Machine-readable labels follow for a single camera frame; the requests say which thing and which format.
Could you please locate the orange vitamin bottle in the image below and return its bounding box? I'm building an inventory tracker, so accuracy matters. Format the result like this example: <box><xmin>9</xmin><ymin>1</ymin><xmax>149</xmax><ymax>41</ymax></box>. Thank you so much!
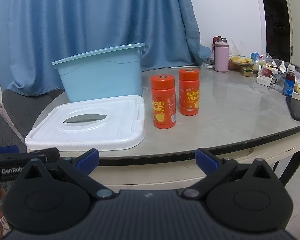
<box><xmin>150</xmin><ymin>74</ymin><xmax>177</xmax><ymax>129</ymax></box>
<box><xmin>178</xmin><ymin>68</ymin><xmax>200</xmax><ymax>116</ymax></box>

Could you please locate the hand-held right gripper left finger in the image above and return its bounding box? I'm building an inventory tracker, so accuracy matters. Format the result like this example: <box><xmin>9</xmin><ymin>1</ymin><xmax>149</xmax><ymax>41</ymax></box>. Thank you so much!
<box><xmin>16</xmin><ymin>148</ymin><xmax>114</xmax><ymax>201</ymax></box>

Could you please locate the green and yellow box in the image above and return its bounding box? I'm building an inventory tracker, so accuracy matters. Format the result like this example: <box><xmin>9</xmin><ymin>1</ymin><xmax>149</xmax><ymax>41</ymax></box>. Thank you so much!
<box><xmin>239</xmin><ymin>66</ymin><xmax>256</xmax><ymax>77</ymax></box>

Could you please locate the clear plastic bag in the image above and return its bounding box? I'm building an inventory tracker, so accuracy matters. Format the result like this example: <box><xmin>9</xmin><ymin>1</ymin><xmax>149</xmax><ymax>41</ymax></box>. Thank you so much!
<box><xmin>226</xmin><ymin>36</ymin><xmax>248</xmax><ymax>57</ymax></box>

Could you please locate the light blue plastic bin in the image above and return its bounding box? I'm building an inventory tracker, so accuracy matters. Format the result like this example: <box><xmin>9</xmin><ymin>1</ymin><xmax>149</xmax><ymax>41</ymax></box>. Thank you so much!
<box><xmin>51</xmin><ymin>43</ymin><xmax>146</xmax><ymax>102</ymax></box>

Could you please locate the cream table base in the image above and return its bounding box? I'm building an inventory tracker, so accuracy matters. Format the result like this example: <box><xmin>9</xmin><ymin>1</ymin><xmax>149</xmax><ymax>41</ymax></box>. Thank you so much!
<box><xmin>90</xmin><ymin>140</ymin><xmax>300</xmax><ymax>193</ymax></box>

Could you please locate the plate of yellow food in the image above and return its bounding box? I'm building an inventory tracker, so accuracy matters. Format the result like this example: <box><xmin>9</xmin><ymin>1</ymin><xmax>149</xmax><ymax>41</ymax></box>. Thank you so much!
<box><xmin>228</xmin><ymin>54</ymin><xmax>253</xmax><ymax>67</ymax></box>

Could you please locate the grey marble desktop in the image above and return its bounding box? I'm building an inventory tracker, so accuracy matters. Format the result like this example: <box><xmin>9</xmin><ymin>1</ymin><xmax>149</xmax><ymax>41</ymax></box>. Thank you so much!
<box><xmin>27</xmin><ymin>64</ymin><xmax>300</xmax><ymax>167</ymax></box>

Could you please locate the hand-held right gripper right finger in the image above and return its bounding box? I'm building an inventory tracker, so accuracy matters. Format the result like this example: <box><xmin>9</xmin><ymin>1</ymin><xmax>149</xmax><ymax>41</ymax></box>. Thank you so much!
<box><xmin>181</xmin><ymin>148</ymin><xmax>278</xmax><ymax>201</ymax></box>

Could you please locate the blue medicine bottle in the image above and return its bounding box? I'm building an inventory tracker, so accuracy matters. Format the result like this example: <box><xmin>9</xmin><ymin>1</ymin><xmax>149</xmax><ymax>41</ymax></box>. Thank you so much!
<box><xmin>283</xmin><ymin>64</ymin><xmax>297</xmax><ymax>97</ymax></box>

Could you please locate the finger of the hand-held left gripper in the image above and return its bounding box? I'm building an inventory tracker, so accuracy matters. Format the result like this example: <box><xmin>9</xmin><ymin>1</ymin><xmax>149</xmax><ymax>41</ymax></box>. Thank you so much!
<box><xmin>0</xmin><ymin>146</ymin><xmax>20</xmax><ymax>155</ymax></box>
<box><xmin>40</xmin><ymin>147</ymin><xmax>61</xmax><ymax>166</ymax></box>

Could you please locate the white flat box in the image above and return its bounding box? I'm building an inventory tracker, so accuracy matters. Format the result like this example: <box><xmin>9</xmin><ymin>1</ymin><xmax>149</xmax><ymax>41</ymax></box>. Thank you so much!
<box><xmin>256</xmin><ymin>76</ymin><xmax>272</xmax><ymax>86</ymax></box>

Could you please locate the blue curtain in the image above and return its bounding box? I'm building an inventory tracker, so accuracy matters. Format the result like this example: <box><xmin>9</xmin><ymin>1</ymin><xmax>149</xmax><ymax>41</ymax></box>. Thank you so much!
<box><xmin>0</xmin><ymin>0</ymin><xmax>212</xmax><ymax>96</ymax></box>

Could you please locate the black tablet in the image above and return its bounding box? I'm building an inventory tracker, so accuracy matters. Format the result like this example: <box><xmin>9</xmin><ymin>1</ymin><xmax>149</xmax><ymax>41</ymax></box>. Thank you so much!
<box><xmin>286</xmin><ymin>96</ymin><xmax>300</xmax><ymax>125</ymax></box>

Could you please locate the white plastic bin lid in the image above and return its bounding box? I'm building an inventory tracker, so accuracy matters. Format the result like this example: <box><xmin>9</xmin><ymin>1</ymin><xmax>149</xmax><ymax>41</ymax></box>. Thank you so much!
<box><xmin>25</xmin><ymin>95</ymin><xmax>145</xmax><ymax>152</ymax></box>

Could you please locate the pink thermos bottle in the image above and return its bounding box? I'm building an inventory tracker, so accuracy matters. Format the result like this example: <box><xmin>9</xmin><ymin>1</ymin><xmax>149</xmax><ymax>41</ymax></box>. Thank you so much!
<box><xmin>212</xmin><ymin>38</ymin><xmax>230</xmax><ymax>73</ymax></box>

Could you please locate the cream door frame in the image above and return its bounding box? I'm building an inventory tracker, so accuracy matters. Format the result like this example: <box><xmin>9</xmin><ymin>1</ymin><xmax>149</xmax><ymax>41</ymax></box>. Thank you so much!
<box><xmin>281</xmin><ymin>0</ymin><xmax>300</xmax><ymax>80</ymax></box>

